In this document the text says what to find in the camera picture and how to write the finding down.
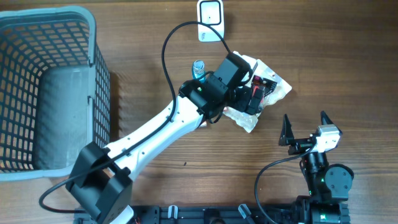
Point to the white resealable pouch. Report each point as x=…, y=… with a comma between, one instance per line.
x=279, y=88

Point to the grey plastic lattice basket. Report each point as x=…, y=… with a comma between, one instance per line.
x=55, y=91

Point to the white barcode scanner box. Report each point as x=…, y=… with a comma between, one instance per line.
x=210, y=12

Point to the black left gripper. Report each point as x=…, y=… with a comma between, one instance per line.
x=243, y=102

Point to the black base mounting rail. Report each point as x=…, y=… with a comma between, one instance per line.
x=282, y=213

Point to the blue mouthwash bottle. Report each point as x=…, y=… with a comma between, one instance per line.
x=198, y=70

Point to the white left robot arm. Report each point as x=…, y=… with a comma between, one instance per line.
x=102, y=177

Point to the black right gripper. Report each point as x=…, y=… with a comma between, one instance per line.
x=287, y=138

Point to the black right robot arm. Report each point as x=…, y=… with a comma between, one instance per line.
x=328, y=185

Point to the black red packaged item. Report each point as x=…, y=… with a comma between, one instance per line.
x=261, y=88

